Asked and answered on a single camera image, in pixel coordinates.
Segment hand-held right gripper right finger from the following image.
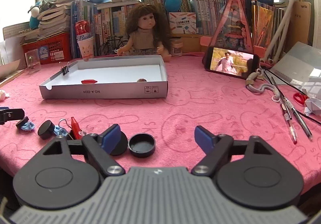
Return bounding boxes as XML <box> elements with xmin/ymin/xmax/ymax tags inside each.
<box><xmin>191</xmin><ymin>126</ymin><xmax>278</xmax><ymax>177</ymax></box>

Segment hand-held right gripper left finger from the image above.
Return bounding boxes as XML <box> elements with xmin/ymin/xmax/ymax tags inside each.
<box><xmin>43</xmin><ymin>124</ymin><xmax>126</xmax><ymax>177</ymax></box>

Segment black round cap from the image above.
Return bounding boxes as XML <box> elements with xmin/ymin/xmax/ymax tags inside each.
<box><xmin>128</xmin><ymin>133</ymin><xmax>156</xmax><ymax>158</ymax></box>
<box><xmin>16</xmin><ymin>117</ymin><xmax>30</xmax><ymax>129</ymax></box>
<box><xmin>110</xmin><ymin>130</ymin><xmax>128</xmax><ymax>156</ymax></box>
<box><xmin>38</xmin><ymin>121</ymin><xmax>55</xmax><ymax>139</ymax></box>

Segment light blue piece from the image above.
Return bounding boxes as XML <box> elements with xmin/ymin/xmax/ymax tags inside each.
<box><xmin>21</xmin><ymin>121</ymin><xmax>36</xmax><ymax>132</ymax></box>
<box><xmin>54</xmin><ymin>125</ymin><xmax>68</xmax><ymax>137</ymax></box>

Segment black binder clip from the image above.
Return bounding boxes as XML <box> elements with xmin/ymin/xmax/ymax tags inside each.
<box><xmin>59</xmin><ymin>118</ymin><xmax>76</xmax><ymax>139</ymax></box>
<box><xmin>59</xmin><ymin>61</ymin><xmax>72</xmax><ymax>76</ymax></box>

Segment shallow grey cardboard box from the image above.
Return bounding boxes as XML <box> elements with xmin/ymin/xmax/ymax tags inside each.
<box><xmin>39</xmin><ymin>55</ymin><xmax>168</xmax><ymax>99</ymax></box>

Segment open paper book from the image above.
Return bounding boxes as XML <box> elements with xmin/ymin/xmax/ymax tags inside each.
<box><xmin>0</xmin><ymin>59</ymin><xmax>26</xmax><ymax>87</ymax></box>

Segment pink printed towel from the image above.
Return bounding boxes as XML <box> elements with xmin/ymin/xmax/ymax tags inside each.
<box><xmin>0</xmin><ymin>49</ymin><xmax>321</xmax><ymax>197</ymax></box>

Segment clear plastic cup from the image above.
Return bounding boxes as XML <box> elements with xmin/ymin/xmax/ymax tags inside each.
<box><xmin>24</xmin><ymin>49</ymin><xmax>42</xmax><ymax>75</ymax></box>

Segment red plastic crate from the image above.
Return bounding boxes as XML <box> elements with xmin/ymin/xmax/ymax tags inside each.
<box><xmin>21</xmin><ymin>32</ymin><xmax>72</xmax><ymax>65</ymax></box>

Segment black smartphone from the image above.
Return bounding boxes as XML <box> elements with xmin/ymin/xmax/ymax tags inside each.
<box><xmin>203</xmin><ymin>47</ymin><xmax>260</xmax><ymax>79</ymax></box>

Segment clear pen with red tip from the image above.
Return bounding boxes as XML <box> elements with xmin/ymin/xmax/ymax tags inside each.
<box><xmin>279</xmin><ymin>103</ymin><xmax>298</xmax><ymax>145</ymax></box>

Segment dark short pen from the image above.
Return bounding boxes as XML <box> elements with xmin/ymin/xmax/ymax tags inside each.
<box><xmin>282</xmin><ymin>96</ymin><xmax>293</xmax><ymax>121</ymax></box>

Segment black miniature bicycle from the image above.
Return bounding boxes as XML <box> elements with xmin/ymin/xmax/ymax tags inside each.
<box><xmin>98</xmin><ymin>35</ymin><xmax>128</xmax><ymax>58</ymax></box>

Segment small white lidded jar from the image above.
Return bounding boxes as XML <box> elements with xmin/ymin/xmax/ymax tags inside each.
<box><xmin>170</xmin><ymin>39</ymin><xmax>184</xmax><ymax>58</ymax></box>

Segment white paper cup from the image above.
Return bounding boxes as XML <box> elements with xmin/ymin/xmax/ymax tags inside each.
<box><xmin>77</xmin><ymin>37</ymin><xmax>95</xmax><ymax>59</ymax></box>

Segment blue and white plush toy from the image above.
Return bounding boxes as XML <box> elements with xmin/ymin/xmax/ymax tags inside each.
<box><xmin>28</xmin><ymin>0</ymin><xmax>48</xmax><ymax>30</ymax></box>

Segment black pen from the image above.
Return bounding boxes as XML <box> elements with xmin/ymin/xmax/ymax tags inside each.
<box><xmin>271</xmin><ymin>77</ymin><xmax>313</xmax><ymax>141</ymax></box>

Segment stack of lying books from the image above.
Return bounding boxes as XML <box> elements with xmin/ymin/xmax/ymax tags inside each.
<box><xmin>37</xmin><ymin>0</ymin><xmax>72</xmax><ymax>39</ymax></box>

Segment red drink can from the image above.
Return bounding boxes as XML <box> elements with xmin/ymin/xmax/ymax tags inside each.
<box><xmin>75</xmin><ymin>20</ymin><xmax>91</xmax><ymax>39</ymax></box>

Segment crumpled white paper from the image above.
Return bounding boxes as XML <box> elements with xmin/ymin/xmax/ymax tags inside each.
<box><xmin>304</xmin><ymin>97</ymin><xmax>321</xmax><ymax>117</ymax></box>

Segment colourful stationery box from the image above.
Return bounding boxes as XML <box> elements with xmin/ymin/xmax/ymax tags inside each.
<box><xmin>169</xmin><ymin>12</ymin><xmax>197</xmax><ymax>35</ymax></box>

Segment curly brown haired doll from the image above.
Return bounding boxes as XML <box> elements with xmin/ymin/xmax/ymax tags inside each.
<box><xmin>117</xmin><ymin>4</ymin><xmax>172</xmax><ymax>62</ymax></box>

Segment row of upright books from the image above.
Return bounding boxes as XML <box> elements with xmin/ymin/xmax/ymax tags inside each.
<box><xmin>71</xmin><ymin>0</ymin><xmax>141</xmax><ymax>59</ymax></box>
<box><xmin>139</xmin><ymin>0</ymin><xmax>234</xmax><ymax>35</ymax></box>

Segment clear plastic folder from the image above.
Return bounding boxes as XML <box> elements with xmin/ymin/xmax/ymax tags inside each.
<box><xmin>269</xmin><ymin>41</ymin><xmax>321</xmax><ymax>89</ymax></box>

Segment pink triangular phone stand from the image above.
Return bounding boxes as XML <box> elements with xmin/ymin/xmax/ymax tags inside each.
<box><xmin>200</xmin><ymin>0</ymin><xmax>264</xmax><ymax>64</ymax></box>

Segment row of thin magazines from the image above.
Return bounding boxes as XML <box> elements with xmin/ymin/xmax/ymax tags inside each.
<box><xmin>252</xmin><ymin>0</ymin><xmax>287</xmax><ymax>49</ymax></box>

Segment white plastic pipe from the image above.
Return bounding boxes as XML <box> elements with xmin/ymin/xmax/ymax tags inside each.
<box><xmin>260</xmin><ymin>0</ymin><xmax>301</xmax><ymax>64</ymax></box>

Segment brown cardboard box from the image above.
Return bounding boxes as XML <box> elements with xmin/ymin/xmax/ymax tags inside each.
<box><xmin>288</xmin><ymin>0</ymin><xmax>312</xmax><ymax>47</ymax></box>

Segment grey lanyard with keyring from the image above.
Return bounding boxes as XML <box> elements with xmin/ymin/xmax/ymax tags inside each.
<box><xmin>245</xmin><ymin>68</ymin><xmax>280</xmax><ymax>102</ymax></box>

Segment red handled scissors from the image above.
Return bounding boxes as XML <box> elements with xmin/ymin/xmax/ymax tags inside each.
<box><xmin>293</xmin><ymin>92</ymin><xmax>310</xmax><ymax>105</ymax></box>

